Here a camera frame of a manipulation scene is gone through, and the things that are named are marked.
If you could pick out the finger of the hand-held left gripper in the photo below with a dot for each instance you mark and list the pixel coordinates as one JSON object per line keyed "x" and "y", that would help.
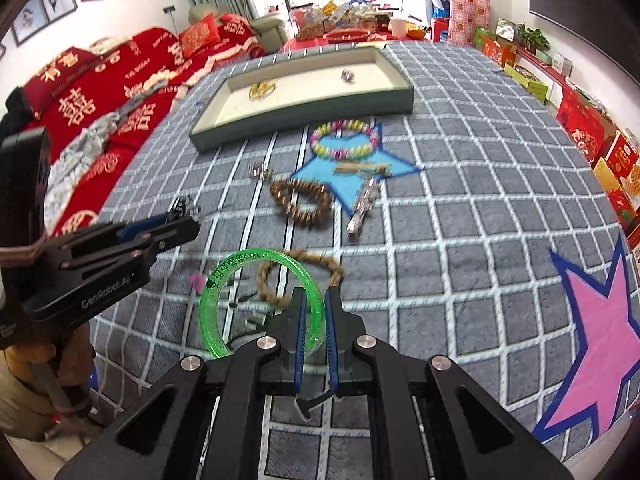
{"x": 145, "y": 226}
{"x": 170, "y": 235}

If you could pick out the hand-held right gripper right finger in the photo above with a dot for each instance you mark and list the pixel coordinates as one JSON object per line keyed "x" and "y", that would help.
{"x": 331, "y": 342}

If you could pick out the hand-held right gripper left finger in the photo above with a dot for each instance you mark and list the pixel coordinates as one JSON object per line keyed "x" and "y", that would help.
{"x": 301, "y": 340}

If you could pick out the green translucent bangle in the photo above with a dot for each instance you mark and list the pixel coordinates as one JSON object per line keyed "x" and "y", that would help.
{"x": 209, "y": 305}

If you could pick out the silver hair clip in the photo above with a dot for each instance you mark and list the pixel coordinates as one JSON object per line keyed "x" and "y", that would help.
{"x": 362, "y": 205}

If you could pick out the beige hair clip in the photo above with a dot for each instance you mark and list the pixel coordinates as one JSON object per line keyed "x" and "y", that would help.
{"x": 357, "y": 167}

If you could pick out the grey jewelry tray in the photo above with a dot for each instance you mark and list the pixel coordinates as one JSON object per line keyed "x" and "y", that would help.
{"x": 300, "y": 90}

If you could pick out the small pink trinket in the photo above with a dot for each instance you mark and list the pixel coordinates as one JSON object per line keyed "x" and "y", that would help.
{"x": 198, "y": 282}

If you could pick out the grey floral cloth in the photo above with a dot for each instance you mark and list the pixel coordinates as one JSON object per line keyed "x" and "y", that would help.
{"x": 80, "y": 150}

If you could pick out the red sofa cover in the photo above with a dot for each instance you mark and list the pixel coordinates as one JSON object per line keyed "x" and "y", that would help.
{"x": 75, "y": 100}

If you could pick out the small silver earring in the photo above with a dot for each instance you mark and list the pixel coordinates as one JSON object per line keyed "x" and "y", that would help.
{"x": 258, "y": 171}

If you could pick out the grey checked star blanket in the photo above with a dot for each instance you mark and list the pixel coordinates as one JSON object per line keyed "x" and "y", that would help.
{"x": 450, "y": 260}

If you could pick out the gold hair ornament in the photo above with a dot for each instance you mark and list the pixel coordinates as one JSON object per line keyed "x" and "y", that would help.
{"x": 262, "y": 91}

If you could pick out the person's tan clothing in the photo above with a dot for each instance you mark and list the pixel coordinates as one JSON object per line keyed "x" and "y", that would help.
{"x": 30, "y": 385}

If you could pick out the red embroidered pillow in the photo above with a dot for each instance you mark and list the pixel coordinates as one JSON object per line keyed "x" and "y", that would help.
{"x": 200, "y": 35}

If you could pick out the red round table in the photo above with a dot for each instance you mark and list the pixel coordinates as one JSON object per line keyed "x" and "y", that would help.
{"x": 300, "y": 46}

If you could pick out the beige armchair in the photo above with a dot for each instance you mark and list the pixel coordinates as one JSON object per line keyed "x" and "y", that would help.
{"x": 270, "y": 27}

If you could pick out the red basin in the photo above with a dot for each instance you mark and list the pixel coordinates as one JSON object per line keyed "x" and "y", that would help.
{"x": 345, "y": 36}

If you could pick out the pile of snack packets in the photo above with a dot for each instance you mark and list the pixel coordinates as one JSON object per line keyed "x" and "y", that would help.
{"x": 345, "y": 12}

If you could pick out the white cup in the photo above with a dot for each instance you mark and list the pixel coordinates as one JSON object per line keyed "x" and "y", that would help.
{"x": 397, "y": 27}

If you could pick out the orange bowl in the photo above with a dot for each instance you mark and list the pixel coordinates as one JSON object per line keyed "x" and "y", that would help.
{"x": 418, "y": 34}

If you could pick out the green flat box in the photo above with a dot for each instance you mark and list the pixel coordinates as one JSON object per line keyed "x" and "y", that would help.
{"x": 525, "y": 80}

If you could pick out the red plastic stool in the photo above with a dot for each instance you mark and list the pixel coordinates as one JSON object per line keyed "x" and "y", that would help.
{"x": 440, "y": 30}

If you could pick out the stack of red gift boxes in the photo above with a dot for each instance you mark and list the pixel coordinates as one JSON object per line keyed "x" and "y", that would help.
{"x": 585, "y": 120}

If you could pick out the blue white carton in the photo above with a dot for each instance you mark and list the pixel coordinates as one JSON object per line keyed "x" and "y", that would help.
{"x": 439, "y": 2}

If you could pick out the potted green plant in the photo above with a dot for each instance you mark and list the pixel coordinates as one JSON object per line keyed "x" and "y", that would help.
{"x": 534, "y": 37}

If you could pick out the large black picture frame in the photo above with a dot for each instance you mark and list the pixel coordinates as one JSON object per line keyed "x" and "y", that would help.
{"x": 29, "y": 20}

